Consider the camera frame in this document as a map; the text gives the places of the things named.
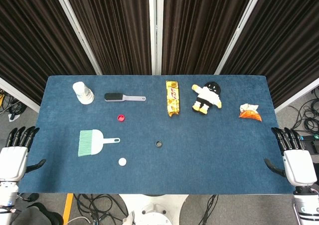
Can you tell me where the black white yellow plush doll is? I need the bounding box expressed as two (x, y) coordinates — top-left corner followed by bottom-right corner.
(191, 82), (222, 115)

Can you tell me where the crumpled orange white snack bag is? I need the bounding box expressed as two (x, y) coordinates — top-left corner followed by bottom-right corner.
(238, 103), (263, 122)

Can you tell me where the white double partition post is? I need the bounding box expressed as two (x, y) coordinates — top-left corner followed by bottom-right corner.
(148, 0), (163, 76)

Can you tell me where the small green hand broom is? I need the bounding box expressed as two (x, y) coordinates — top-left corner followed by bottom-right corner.
(78, 129), (121, 158)

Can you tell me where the dark brown curtain panel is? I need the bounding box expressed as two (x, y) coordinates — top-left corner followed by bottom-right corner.
(0, 0), (97, 106)
(161, 0), (256, 76)
(220, 0), (319, 109)
(62, 0), (153, 76)

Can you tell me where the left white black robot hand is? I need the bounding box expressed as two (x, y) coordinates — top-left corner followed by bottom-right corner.
(0, 126), (47, 183)

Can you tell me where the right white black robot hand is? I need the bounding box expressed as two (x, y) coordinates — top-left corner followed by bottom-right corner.
(264, 127), (318, 187)

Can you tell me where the blue table cloth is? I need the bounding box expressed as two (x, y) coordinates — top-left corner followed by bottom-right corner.
(17, 75), (296, 195)

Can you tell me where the yellow gold snack pack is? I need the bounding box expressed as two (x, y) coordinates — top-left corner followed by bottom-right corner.
(165, 80), (181, 118)

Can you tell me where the black bristle brush pale handle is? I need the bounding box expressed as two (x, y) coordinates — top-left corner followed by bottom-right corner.
(104, 92), (147, 103)

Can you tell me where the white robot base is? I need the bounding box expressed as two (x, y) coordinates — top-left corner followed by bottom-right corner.
(119, 194), (189, 225)

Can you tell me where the black floor cable bundle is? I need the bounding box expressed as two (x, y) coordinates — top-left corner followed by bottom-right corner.
(294, 87), (319, 136)
(0, 89), (27, 117)
(73, 194), (130, 225)
(198, 194), (219, 225)

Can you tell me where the black power strip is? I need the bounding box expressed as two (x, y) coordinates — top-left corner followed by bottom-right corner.
(300, 134), (319, 153)

